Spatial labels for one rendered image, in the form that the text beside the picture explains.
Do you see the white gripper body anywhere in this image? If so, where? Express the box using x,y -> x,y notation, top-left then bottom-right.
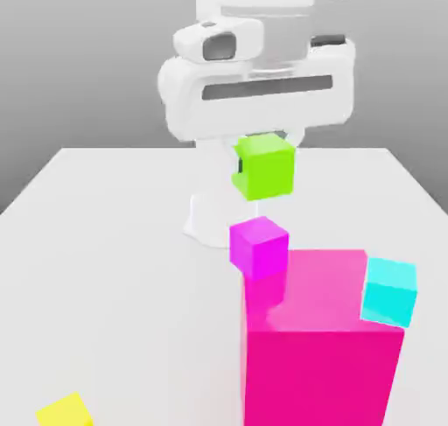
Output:
157,38 -> 357,144

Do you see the small green cube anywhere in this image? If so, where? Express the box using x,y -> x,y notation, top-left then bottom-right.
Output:
231,132 -> 296,202

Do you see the small magenta cube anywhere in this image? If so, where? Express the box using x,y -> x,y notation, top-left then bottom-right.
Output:
228,215 -> 291,283

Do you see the small cyan cube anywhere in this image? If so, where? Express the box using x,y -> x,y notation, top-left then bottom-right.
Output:
360,256 -> 418,329

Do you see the small yellow cube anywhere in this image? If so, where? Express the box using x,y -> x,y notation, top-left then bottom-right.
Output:
35,391 -> 95,426

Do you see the large pink box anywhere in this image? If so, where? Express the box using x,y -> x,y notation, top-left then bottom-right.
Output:
241,248 -> 406,426

